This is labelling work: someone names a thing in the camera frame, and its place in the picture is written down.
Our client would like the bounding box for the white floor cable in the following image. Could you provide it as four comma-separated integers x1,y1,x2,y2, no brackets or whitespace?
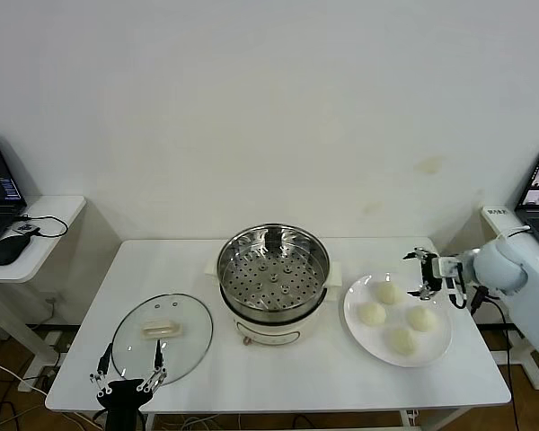
0,352,50,397

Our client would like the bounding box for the white side table with mouse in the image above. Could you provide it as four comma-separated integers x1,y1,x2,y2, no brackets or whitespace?
0,195,87,360

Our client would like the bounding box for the black cable with adapter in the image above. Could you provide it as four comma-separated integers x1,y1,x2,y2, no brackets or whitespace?
470,286,522,431

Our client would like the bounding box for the cream electric cooker pot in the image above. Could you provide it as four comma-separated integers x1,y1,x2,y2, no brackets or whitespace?
202,259,343,347

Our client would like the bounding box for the white cable bundle under table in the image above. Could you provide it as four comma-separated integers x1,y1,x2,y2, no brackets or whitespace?
161,415,221,431

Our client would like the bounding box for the white steamed baozi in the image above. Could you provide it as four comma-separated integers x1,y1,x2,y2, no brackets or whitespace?
388,327,420,356
376,281,403,306
406,304,439,332
358,301,385,327

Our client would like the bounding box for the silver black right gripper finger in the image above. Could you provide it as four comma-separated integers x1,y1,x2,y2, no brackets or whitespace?
407,280,437,301
402,246,432,266

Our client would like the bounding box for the glass lid with cream handle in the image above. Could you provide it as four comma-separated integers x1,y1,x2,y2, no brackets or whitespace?
110,293,214,387

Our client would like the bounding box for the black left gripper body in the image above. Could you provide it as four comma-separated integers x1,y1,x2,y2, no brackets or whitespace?
96,379,156,431

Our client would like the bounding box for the white round plate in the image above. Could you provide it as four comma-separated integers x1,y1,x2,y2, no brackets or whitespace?
342,272,454,368

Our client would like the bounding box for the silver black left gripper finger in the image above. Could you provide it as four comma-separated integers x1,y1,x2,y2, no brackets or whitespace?
88,343,114,397
135,339,168,392

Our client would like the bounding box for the black computer mouse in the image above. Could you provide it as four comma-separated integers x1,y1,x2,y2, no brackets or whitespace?
0,233,31,266

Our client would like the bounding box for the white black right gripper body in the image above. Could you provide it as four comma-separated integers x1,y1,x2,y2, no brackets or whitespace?
420,253,462,293

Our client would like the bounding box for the thin black usb cable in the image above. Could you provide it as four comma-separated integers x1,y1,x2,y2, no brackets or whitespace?
15,214,68,239

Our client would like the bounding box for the stainless steel steamer basket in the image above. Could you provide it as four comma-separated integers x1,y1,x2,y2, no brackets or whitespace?
216,223,331,313

